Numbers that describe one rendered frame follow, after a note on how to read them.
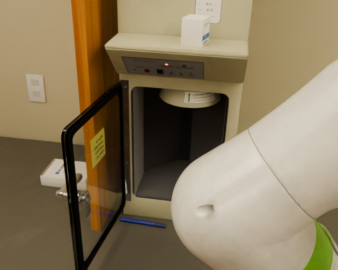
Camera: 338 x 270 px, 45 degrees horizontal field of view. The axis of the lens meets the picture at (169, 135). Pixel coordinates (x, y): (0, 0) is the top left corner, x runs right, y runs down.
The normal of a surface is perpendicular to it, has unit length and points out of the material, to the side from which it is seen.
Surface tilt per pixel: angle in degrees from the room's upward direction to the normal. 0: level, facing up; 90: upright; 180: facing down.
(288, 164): 62
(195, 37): 90
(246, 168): 49
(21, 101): 90
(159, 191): 0
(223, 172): 42
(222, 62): 135
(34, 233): 0
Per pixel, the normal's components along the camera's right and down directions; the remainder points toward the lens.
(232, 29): -0.15, 0.46
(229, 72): -0.13, 0.95
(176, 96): -0.50, -0.02
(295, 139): -0.54, -0.24
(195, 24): -0.39, 0.42
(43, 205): 0.03, -0.88
